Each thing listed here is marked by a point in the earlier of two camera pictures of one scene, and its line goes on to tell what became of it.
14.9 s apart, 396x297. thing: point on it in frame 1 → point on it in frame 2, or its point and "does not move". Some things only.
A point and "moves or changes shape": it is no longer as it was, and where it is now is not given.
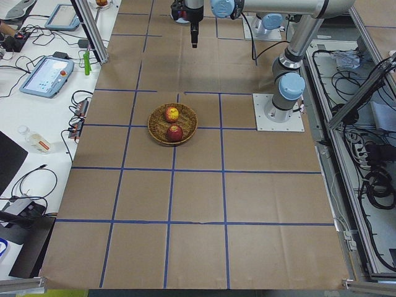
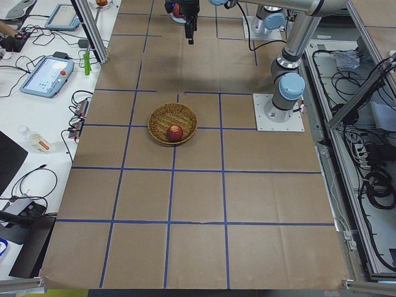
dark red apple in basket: x=174 y=133 does not move
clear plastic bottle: x=34 y=140 does not move
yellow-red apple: x=172 y=114 moves or changes shape
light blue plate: x=182 y=21 does not move
